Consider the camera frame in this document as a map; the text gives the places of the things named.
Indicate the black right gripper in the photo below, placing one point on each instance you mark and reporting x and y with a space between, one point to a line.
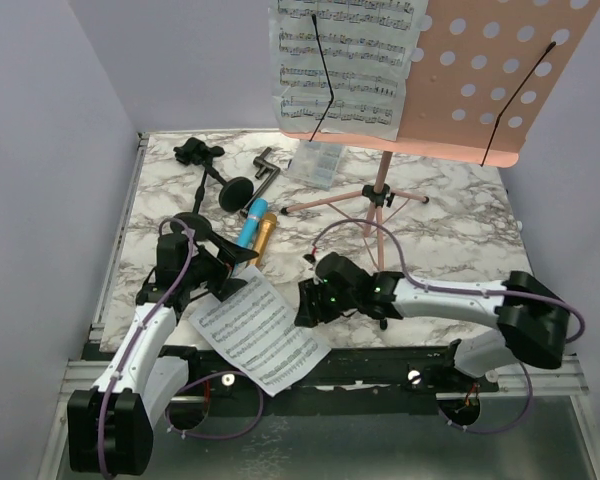
309 303

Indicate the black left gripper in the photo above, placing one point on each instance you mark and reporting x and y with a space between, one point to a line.
215 265

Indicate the sheet music page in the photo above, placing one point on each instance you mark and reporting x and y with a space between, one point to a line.
341 66
254 331

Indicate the pink perforated music stand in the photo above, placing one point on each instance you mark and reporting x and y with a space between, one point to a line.
480 74

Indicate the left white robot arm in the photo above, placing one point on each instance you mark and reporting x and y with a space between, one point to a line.
111 424

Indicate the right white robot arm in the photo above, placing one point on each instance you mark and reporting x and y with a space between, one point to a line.
525 321

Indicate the gold toy microphone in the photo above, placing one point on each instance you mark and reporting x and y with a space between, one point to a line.
267 226

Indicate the blue toy microphone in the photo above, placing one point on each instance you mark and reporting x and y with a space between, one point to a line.
255 213

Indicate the black round-base mic stand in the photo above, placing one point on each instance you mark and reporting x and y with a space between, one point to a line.
235 193

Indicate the dark metal drum key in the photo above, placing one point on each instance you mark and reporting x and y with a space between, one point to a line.
267 172

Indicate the clear plastic compartment box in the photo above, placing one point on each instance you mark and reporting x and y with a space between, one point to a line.
315 163

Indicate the black mounting base rail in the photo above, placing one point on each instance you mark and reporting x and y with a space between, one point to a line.
414 381

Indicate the aluminium extrusion frame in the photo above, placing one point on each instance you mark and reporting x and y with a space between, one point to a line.
206 319

